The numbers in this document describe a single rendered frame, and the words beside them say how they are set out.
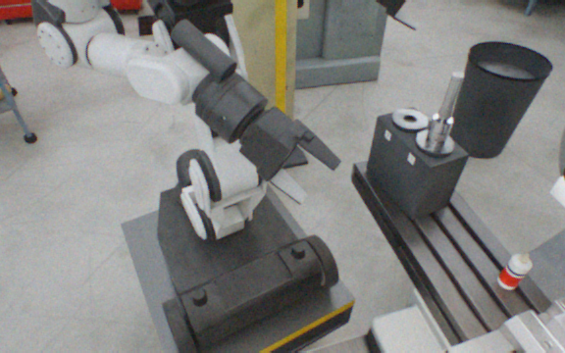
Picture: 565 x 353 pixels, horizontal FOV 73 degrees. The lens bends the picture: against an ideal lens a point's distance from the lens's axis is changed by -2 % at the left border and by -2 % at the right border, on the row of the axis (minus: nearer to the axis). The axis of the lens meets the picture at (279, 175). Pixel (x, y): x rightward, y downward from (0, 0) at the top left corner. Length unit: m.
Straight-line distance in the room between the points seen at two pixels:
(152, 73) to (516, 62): 2.66
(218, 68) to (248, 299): 0.88
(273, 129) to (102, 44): 0.34
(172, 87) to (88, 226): 1.93
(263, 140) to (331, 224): 1.71
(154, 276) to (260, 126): 1.16
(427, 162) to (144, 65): 0.65
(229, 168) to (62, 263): 1.52
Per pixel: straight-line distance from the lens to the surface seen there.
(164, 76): 0.57
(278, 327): 1.45
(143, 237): 1.75
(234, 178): 0.99
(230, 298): 1.29
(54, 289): 2.27
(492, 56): 3.00
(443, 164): 0.97
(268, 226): 1.47
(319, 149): 0.53
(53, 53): 0.79
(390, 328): 1.02
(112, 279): 2.17
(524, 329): 0.86
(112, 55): 0.71
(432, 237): 1.06
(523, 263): 0.98
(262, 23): 2.16
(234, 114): 0.55
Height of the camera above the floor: 1.71
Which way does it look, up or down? 44 degrees down
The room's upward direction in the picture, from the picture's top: straight up
